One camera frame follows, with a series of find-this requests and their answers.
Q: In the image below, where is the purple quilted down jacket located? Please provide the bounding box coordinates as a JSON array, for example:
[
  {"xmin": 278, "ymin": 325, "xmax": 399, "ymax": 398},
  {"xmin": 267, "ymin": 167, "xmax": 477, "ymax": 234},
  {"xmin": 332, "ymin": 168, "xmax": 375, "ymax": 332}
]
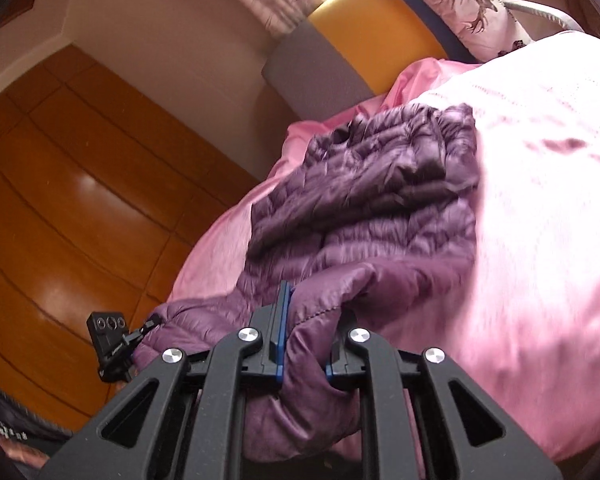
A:
[{"xmin": 134, "ymin": 103, "xmax": 480, "ymax": 462}]

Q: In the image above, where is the black sleeved left forearm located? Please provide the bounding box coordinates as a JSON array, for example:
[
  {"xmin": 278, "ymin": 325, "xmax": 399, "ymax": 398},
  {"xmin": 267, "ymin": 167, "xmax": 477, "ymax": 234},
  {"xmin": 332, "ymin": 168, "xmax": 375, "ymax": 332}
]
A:
[{"xmin": 0, "ymin": 390, "xmax": 73, "ymax": 479}]

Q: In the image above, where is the orange wooden wardrobe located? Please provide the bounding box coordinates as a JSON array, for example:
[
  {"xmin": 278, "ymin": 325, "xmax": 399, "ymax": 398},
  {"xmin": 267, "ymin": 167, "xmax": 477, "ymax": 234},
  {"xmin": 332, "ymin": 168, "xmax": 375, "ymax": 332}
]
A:
[{"xmin": 0, "ymin": 46, "xmax": 256, "ymax": 430}]

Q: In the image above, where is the pink bed cover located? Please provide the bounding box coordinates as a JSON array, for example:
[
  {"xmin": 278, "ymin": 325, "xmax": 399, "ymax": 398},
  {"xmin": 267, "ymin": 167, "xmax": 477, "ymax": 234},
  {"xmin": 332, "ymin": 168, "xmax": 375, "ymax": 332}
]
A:
[{"xmin": 167, "ymin": 32, "xmax": 600, "ymax": 460}]

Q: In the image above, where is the grey yellow blue headboard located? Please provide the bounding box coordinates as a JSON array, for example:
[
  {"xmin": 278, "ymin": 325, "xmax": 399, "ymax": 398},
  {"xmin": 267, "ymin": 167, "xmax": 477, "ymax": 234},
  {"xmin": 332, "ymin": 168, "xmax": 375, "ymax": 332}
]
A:
[{"xmin": 262, "ymin": 0, "xmax": 477, "ymax": 122}]

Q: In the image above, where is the deer print pillow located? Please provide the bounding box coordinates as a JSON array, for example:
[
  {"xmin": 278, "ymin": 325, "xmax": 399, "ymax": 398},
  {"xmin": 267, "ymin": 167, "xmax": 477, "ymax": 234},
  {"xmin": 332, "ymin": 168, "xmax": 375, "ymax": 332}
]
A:
[{"xmin": 422, "ymin": 0, "xmax": 532, "ymax": 62}]

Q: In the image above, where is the grey metal bed rail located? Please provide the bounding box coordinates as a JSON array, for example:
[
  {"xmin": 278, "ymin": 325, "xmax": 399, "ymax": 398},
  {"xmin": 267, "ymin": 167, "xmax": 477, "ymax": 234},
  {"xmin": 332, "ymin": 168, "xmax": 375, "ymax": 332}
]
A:
[{"xmin": 501, "ymin": 0, "xmax": 584, "ymax": 32}]

